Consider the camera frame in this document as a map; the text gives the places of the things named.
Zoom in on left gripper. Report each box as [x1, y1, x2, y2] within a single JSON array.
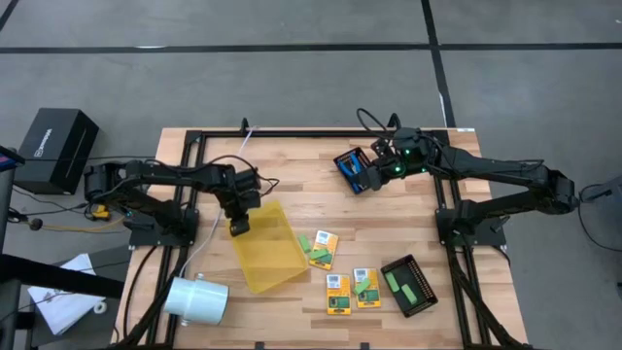
[[221, 167, 263, 238]]

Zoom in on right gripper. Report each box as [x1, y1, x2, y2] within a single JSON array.
[[362, 126, 436, 192]]

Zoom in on yellow translucent plastic bin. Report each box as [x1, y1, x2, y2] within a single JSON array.
[[229, 199, 311, 296]]

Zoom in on yellow crayon box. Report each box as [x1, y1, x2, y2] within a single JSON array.
[[308, 229, 340, 271], [353, 266, 382, 309], [325, 273, 353, 316]]

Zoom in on black slotted plastic basket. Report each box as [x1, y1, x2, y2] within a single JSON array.
[[379, 253, 440, 319], [332, 146, 381, 195]]

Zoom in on white cylindrical canister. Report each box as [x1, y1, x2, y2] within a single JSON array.
[[162, 272, 230, 328]]

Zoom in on white paper sheets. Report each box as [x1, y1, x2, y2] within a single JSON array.
[[27, 252, 107, 336]]

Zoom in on dark side table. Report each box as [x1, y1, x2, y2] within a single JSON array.
[[0, 252, 125, 350]]

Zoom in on black cardboard box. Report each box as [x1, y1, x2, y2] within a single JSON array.
[[13, 107, 101, 195]]

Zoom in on grey chair base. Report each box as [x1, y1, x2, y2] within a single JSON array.
[[580, 175, 622, 204]]

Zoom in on dark flat device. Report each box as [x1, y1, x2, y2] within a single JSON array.
[[0, 144, 26, 172]]

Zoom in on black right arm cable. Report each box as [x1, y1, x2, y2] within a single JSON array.
[[356, 107, 390, 142]]

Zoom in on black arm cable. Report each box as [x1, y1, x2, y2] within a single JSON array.
[[356, 107, 390, 142], [145, 154, 282, 198]]

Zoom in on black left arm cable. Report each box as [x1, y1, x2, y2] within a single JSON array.
[[145, 154, 282, 198]]

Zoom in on black aluminium table frame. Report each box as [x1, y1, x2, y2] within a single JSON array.
[[111, 128, 536, 350]]

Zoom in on thin white cable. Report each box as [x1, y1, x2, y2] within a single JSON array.
[[178, 124, 258, 279]]

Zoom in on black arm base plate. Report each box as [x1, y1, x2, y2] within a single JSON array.
[[128, 207, 200, 249], [434, 207, 507, 248]]

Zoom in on black cable bundle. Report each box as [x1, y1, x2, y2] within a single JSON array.
[[121, 245, 190, 350], [446, 245, 531, 350]]

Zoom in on yellow floor cable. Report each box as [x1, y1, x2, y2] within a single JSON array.
[[41, 216, 125, 233]]

